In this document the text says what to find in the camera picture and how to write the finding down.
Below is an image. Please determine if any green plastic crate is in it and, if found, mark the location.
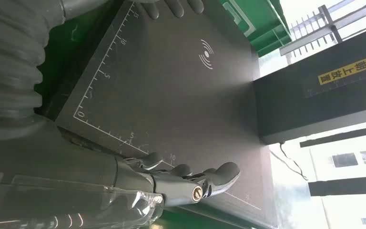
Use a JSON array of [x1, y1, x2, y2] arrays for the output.
[[219, 0, 293, 58]]

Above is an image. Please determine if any black scanner base platform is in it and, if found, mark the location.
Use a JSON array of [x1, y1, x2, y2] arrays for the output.
[[38, 0, 278, 229]]

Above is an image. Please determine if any grey metal railing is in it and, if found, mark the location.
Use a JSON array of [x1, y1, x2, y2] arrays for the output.
[[279, 0, 366, 65]]

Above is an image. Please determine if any black scanner column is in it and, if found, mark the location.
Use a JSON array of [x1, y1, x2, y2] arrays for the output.
[[254, 23, 366, 146]]

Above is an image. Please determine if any yellow warning label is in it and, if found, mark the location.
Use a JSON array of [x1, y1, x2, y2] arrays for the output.
[[318, 52, 366, 86]]

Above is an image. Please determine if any thin black cable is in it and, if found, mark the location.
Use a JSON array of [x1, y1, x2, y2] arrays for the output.
[[270, 142, 309, 181]]

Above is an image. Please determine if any dark window frame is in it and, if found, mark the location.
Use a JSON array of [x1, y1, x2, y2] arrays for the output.
[[300, 124, 366, 197]]

